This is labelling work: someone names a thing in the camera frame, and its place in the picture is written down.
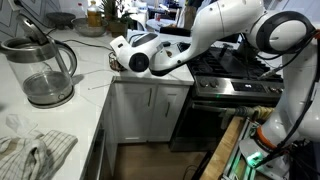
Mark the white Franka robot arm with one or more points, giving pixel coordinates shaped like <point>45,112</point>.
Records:
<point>226,16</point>

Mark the round wooden coaster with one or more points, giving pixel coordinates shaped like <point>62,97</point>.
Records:
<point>169,53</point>

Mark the narrow white cabinet door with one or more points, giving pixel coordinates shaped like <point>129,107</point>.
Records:
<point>173,113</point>

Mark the wide white cabinet door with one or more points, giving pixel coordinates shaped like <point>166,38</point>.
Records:
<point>133,111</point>

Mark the silver stove knob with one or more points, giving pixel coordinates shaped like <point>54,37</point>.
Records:
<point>204,83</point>
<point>214,83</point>
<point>281,89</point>
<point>273,89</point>

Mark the black power adapter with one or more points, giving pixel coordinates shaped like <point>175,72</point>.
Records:
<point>166,43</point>

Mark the black chair back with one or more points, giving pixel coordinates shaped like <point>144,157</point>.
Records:
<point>173,31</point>

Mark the white round table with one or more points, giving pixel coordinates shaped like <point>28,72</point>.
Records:
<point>161,24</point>

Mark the stainless gas stove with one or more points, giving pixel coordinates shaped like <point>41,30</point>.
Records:
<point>226,87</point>

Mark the potted green plant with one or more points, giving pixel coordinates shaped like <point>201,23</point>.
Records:
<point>118,26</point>

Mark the wooden robot table top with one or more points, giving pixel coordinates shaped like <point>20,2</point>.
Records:
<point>221,150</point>

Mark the stainless dishwasher front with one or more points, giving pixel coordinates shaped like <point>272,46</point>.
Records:
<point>95,156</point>

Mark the cooking oil bottle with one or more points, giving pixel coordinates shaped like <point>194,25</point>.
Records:
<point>94,16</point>

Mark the clear plastic bottle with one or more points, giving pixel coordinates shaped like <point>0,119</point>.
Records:
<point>80,10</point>

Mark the glass electric kettle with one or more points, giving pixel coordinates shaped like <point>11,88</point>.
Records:
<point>43,78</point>

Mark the dark stone bowl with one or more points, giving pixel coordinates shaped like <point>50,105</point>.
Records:
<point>60,18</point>

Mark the checked dish towel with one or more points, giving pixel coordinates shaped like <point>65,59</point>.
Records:
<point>33,156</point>

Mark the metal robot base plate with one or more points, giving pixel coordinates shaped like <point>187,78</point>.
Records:
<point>256,158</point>

